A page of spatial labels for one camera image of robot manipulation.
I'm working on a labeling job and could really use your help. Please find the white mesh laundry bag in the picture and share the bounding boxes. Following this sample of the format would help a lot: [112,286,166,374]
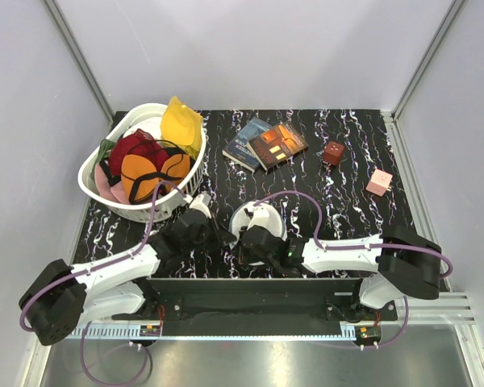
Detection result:
[229,201,287,261]

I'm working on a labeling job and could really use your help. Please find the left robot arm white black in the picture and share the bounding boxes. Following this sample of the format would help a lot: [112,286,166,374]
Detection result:
[19,209,236,346]

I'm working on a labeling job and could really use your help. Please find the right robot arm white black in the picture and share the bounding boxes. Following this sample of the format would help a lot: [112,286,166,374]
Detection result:
[230,226,442,320]

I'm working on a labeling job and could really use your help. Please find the orange black bra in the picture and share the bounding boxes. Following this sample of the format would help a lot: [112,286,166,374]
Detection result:
[121,148,195,205]

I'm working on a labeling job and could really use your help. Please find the dark red bra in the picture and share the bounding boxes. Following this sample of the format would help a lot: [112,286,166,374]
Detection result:
[107,134,166,178]

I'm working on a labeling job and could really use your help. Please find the yellow bra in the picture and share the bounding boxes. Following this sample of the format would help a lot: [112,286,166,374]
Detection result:
[161,96,202,152]

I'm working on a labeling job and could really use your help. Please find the white plastic laundry basket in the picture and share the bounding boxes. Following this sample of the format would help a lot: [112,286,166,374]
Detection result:
[77,103,190,223]

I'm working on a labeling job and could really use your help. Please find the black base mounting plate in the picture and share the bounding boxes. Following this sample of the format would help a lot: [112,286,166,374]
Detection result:
[113,278,398,340]

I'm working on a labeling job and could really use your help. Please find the pink garment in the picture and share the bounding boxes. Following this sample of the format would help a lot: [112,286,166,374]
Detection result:
[94,164,129,205]

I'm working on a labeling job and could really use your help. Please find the blue paperback book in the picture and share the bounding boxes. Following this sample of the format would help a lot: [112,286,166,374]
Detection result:
[222,117,272,173]

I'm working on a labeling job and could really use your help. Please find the orange dark paperback book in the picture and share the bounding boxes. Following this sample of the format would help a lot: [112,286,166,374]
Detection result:
[247,121,308,172]

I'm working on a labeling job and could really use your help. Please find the dark red cube adapter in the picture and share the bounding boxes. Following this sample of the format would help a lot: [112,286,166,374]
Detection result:
[322,141,345,166]

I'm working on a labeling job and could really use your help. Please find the pink cube adapter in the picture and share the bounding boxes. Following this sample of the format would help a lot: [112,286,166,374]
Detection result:
[365,169,393,197]

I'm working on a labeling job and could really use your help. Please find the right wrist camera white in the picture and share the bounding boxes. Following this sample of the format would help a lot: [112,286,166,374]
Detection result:
[244,202,271,230]

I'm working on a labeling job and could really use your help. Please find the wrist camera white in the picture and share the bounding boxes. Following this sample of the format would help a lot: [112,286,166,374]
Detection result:
[189,193,211,218]
[244,202,271,230]

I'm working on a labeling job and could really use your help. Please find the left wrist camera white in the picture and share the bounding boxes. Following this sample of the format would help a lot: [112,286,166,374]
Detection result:
[189,193,211,218]

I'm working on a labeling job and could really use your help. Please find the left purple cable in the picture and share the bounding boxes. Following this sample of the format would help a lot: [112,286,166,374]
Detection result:
[19,180,190,385]

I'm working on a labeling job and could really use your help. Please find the green garment strap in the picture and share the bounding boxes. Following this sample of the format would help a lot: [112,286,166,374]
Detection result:
[98,138,115,166]

